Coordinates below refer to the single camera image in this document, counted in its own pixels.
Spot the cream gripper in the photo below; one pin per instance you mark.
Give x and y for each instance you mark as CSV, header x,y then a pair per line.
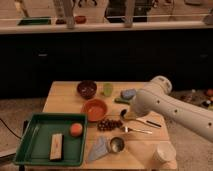
x,y
130,114

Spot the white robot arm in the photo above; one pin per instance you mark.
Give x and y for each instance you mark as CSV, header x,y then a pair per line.
x,y
154,96

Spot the orange bowl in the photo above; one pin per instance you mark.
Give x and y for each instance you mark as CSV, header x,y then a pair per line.
x,y
95,109

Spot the dark purple bowl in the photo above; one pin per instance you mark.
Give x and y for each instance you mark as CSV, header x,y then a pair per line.
x,y
87,89

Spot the background red bowl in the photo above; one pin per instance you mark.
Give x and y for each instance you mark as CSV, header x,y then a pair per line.
x,y
80,19

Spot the blue sponge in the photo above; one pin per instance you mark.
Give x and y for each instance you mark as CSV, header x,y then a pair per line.
x,y
128,94

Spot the bunch of dark grapes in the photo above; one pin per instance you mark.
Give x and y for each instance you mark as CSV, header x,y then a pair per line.
x,y
109,125

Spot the small metal cup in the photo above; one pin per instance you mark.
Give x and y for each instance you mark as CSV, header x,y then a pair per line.
x,y
116,145

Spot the green cup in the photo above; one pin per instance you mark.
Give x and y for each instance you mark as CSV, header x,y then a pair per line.
x,y
107,89

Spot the grey blue cloth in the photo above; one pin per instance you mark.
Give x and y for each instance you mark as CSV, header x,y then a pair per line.
x,y
98,150

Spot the white paper cup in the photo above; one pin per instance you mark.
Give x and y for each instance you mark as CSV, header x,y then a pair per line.
x,y
164,152

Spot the orange fruit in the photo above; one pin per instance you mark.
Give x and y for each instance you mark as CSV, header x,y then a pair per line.
x,y
76,129

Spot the wooden block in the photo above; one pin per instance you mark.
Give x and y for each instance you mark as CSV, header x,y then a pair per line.
x,y
56,147

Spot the background green tray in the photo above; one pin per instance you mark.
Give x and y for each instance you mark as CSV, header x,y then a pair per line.
x,y
35,21

